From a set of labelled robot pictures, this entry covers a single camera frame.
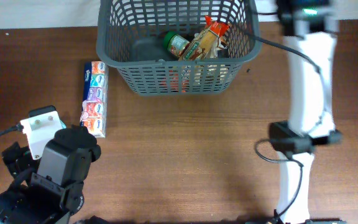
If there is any colourful tissue pack box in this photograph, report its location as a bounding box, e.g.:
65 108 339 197
80 61 109 138

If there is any grey plastic basket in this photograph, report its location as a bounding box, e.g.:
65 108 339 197
96 0 261 96

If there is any green lid glass jar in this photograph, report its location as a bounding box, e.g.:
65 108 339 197
163 31 190 58

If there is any orange spaghetti packet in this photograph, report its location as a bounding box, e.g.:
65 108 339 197
163 15 231 93

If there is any beige snack bag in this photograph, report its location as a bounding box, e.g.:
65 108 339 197
194 32 229 82

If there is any mint green packet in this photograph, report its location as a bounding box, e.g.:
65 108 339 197
59 119 67 129

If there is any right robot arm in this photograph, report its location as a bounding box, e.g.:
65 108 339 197
268 0 341 223

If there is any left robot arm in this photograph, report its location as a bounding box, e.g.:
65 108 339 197
0 126 101 223

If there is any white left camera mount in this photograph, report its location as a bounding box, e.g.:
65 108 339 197
20 111 63 160

